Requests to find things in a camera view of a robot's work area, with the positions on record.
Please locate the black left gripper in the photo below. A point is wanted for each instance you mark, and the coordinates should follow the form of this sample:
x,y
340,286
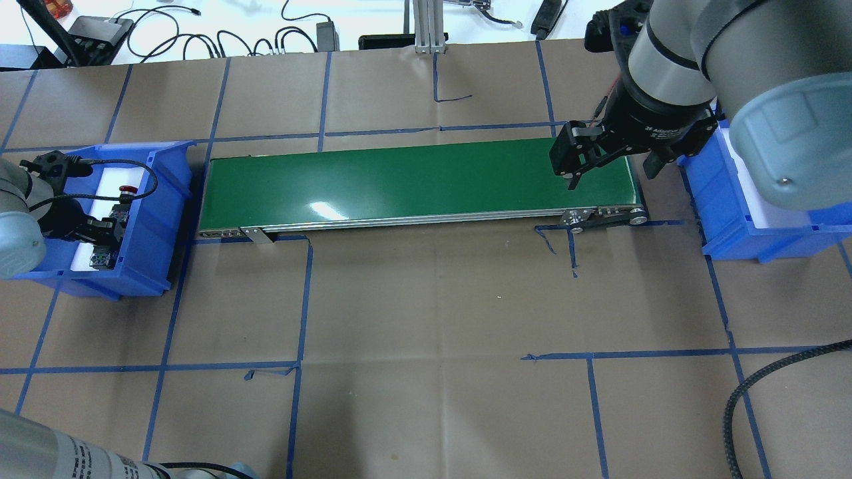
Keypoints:
x,y
58,219

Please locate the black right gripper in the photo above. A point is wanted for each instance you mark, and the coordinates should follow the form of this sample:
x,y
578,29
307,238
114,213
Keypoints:
x,y
655,121

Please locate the red push button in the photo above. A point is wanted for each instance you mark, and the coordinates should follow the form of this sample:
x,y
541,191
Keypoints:
x,y
121,209

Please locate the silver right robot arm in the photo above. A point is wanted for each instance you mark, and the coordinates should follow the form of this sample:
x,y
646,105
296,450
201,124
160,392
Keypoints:
x,y
778,70

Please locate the blue bin left side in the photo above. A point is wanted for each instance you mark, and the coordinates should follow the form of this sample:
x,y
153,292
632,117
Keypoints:
x,y
146,252

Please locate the blue bin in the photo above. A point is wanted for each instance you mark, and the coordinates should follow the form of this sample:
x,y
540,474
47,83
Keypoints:
x,y
146,252
738,224

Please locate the blue bin right side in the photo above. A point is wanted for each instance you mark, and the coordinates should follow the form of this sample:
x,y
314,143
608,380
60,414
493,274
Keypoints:
x,y
738,224

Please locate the green conveyor belt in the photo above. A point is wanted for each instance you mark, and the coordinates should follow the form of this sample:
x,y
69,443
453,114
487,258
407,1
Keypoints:
x,y
503,179

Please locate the black power adapter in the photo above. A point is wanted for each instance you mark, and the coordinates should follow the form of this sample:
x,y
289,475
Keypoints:
x,y
327,38

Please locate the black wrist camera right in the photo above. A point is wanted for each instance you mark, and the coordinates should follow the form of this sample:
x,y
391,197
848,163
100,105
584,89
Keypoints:
x,y
617,29

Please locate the aluminium frame post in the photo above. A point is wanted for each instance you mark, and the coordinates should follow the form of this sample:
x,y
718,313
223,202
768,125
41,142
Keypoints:
x,y
428,27

